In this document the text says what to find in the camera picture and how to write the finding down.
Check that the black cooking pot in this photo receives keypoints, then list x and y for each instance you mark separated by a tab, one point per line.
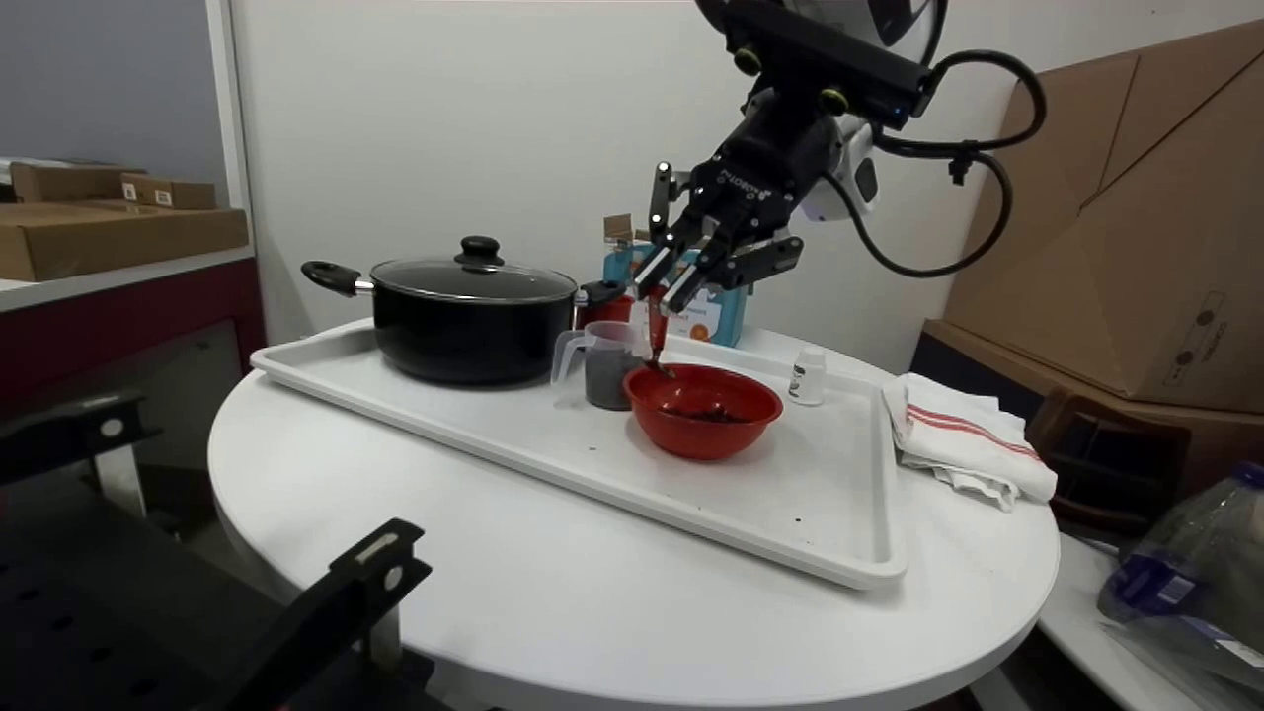
465	346

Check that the round white table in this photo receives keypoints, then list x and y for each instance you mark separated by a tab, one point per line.
542	597

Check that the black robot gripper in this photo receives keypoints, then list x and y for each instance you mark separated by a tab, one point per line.
734	198

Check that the red plastic bowl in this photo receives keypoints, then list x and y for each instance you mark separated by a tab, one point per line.
699	411

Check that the wooden shelf boards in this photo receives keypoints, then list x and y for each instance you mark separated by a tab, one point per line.
95	217

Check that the blue white cardboard box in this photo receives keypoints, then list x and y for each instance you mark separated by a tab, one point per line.
717	315

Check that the white red striped towel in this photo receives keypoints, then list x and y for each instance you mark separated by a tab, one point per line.
966	439

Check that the white plastic tray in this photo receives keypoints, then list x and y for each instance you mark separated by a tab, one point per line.
810	490

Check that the clear plastic bag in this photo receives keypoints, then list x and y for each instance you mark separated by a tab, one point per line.
1193	582

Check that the orange plastic spoon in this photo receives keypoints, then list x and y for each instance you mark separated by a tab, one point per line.
658	324

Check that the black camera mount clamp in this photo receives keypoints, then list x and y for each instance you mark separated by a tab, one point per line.
358	590

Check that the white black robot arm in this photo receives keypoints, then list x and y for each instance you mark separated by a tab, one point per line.
813	65

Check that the large brown cardboard box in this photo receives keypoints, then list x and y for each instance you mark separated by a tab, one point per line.
1133	245

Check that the clear measuring jug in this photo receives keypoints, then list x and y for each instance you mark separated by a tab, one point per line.
594	364

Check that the glass pot lid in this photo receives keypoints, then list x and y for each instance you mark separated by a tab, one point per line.
475	273

